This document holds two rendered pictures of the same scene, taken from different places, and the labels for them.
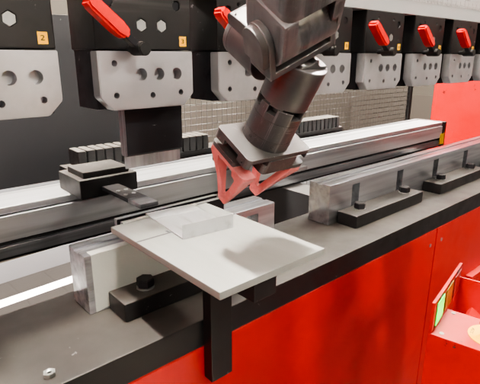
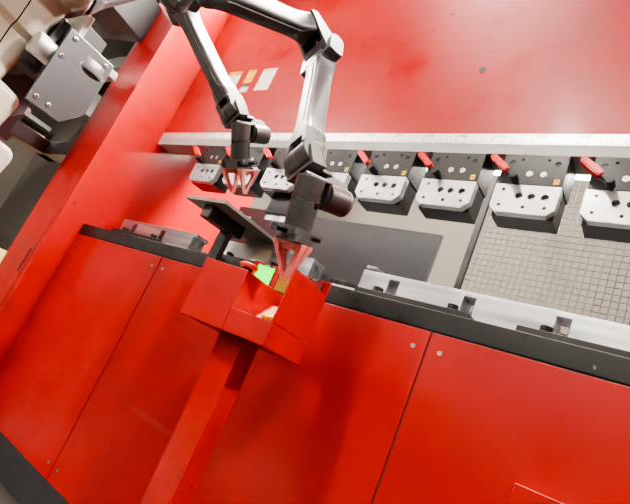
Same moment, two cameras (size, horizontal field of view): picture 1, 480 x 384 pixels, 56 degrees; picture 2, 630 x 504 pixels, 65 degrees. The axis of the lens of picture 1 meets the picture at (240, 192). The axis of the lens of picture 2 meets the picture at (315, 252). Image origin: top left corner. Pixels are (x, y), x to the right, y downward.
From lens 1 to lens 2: 171 cm
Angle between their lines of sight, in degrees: 87
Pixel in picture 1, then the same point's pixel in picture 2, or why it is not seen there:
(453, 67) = (594, 203)
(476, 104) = not seen: outside the picture
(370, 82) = (424, 198)
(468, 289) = (316, 302)
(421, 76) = (511, 204)
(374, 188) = (420, 297)
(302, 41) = (223, 110)
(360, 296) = not seen: hidden behind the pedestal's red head
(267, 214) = (306, 263)
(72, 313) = not seen: hidden behind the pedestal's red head
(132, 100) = (268, 184)
